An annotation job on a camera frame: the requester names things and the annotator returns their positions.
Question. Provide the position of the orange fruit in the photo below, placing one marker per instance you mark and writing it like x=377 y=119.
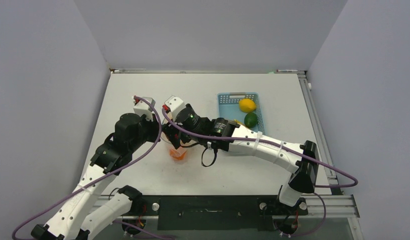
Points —
x=177 y=154

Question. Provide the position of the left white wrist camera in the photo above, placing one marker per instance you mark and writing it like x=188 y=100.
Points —
x=142 y=108

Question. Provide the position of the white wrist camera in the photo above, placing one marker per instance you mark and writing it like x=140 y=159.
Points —
x=142 y=108
x=174 y=104

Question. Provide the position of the yellow lemon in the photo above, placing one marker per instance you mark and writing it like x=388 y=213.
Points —
x=247 y=105

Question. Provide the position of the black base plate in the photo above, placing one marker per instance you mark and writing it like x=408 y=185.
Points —
x=210 y=212

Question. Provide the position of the yellow banana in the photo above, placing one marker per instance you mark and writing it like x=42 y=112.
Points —
x=238 y=122

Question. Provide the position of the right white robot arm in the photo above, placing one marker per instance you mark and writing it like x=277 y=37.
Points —
x=184 y=128

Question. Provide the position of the green lime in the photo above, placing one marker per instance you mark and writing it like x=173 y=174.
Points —
x=250 y=120

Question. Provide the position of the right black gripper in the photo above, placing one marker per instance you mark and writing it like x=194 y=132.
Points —
x=171 y=131

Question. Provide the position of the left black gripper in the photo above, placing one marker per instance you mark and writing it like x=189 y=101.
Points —
x=154 y=126

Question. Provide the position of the clear zip top bag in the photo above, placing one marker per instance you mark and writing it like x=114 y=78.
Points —
x=169 y=145

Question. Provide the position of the blue plastic basket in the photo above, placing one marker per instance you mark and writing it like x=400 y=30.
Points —
x=228 y=108

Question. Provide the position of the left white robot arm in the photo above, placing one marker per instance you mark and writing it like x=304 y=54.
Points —
x=75 y=220

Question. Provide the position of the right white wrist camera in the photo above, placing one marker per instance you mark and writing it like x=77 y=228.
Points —
x=174 y=104

